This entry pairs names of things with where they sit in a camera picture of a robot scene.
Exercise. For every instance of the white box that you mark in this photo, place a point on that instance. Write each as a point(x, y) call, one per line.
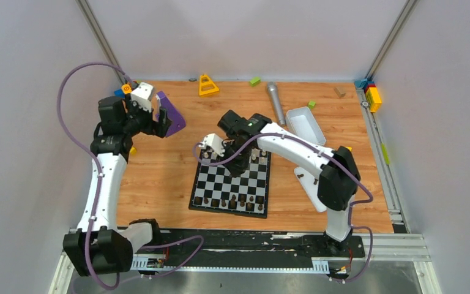
point(302, 123)

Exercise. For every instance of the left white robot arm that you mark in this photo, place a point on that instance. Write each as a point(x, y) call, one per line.
point(97, 247)

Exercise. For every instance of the yellow brick stack right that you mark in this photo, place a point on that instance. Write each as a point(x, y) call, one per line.
point(373, 98)

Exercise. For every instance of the black white chessboard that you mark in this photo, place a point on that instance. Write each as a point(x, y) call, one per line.
point(215, 190)

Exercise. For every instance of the brown wooden block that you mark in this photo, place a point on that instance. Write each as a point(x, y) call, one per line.
point(340, 92)

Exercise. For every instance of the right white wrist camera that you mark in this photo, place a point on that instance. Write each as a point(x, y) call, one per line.
point(214, 142)

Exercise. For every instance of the white box lid tray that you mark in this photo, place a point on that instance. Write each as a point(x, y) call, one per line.
point(311, 191)

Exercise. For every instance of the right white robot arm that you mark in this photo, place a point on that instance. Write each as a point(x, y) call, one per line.
point(334, 171)

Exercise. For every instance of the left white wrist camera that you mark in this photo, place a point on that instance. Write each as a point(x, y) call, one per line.
point(142, 96)

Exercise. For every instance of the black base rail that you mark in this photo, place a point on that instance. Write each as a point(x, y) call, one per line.
point(241, 249)

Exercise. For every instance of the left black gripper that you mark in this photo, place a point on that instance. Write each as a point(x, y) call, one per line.
point(161, 123)

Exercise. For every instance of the green block top centre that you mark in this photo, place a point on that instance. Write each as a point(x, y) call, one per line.
point(254, 81)

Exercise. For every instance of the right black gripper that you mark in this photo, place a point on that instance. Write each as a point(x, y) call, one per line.
point(237, 168)

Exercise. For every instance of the dark chess pieces pile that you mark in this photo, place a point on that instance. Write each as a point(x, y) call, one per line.
point(306, 178)

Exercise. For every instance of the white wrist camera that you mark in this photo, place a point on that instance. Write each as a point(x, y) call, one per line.
point(214, 142)
point(142, 96)

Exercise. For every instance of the purple metronome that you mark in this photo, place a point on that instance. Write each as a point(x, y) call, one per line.
point(178, 122)

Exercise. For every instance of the blue block left corner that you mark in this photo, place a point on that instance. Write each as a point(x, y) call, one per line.
point(119, 93)

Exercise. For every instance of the yellow cylinder block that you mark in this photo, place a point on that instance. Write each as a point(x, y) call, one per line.
point(126, 89)

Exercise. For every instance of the silver microphone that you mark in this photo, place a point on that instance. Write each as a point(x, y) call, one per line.
point(272, 91)

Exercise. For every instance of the yellow triangle toy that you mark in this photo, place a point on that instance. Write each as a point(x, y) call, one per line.
point(207, 86)

